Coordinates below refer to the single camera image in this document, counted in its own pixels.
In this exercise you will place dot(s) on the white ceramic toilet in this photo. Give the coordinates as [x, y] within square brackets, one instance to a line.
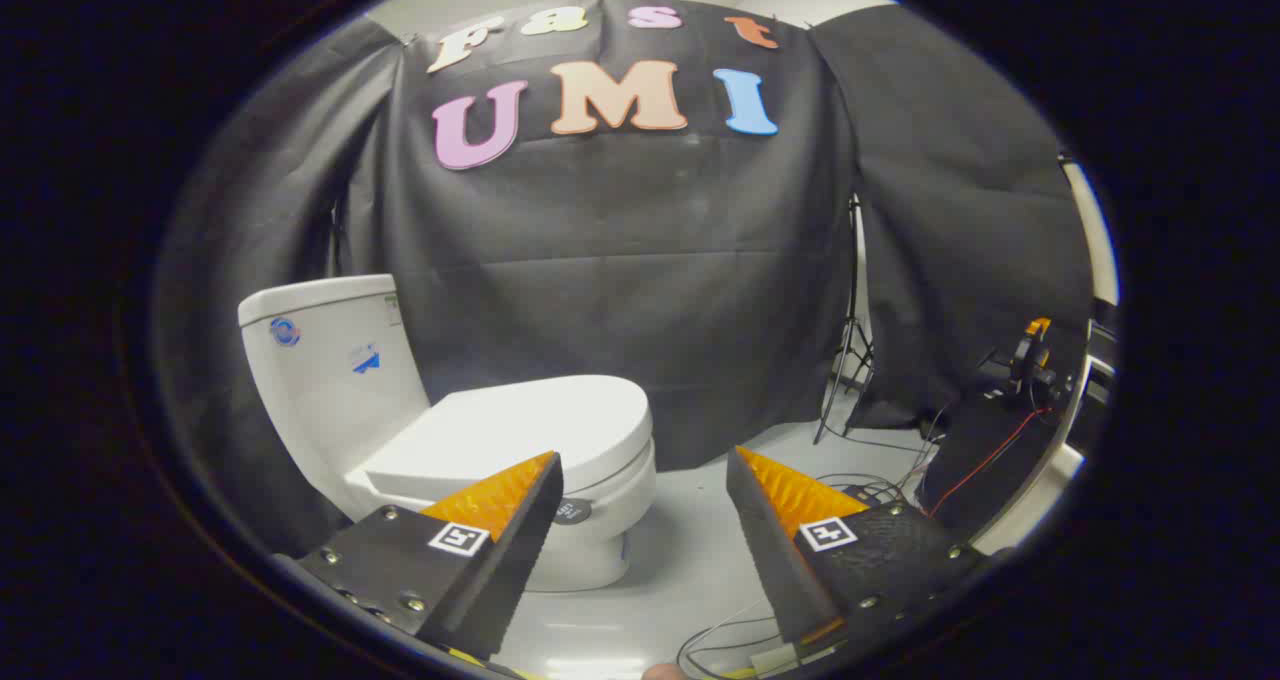
[330, 390]

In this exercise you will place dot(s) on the black backdrop cloth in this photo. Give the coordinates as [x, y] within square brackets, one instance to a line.
[650, 260]

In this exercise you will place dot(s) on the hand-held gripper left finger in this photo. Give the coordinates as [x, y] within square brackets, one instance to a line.
[520, 560]

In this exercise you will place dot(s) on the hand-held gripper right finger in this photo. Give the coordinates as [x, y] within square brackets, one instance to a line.
[765, 550]

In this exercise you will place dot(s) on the small black adapter box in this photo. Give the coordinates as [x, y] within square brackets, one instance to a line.
[862, 496]

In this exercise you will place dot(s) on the black and orange device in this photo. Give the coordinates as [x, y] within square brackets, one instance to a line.
[1030, 360]

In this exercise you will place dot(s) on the white toilet lid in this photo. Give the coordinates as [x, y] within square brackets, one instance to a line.
[520, 425]

